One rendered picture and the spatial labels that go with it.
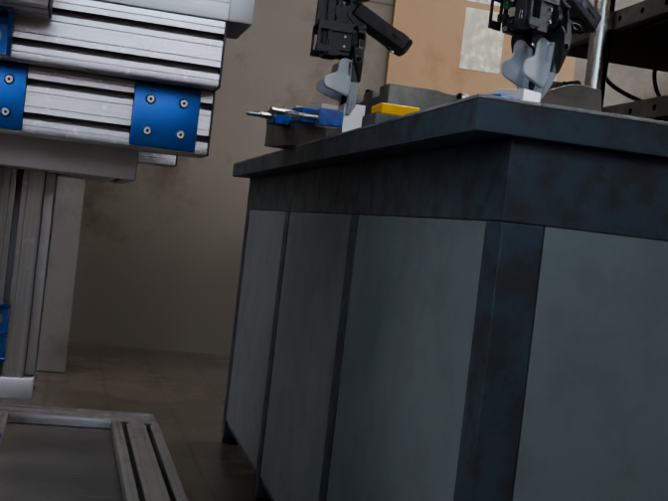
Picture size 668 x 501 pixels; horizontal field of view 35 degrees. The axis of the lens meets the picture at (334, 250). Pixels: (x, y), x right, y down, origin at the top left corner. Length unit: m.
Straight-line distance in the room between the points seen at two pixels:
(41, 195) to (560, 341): 0.85
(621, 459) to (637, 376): 0.09
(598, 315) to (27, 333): 0.88
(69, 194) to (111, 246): 0.74
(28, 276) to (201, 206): 3.30
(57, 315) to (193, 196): 1.12
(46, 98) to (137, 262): 3.48
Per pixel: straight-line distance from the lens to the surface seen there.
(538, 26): 1.43
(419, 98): 1.76
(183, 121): 1.47
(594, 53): 2.87
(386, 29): 1.81
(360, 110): 1.78
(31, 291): 1.68
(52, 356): 4.08
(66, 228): 4.19
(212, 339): 4.99
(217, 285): 4.96
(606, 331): 1.21
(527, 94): 1.42
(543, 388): 1.18
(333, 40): 1.78
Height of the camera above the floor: 0.64
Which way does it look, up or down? 1 degrees down
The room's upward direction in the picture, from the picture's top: 7 degrees clockwise
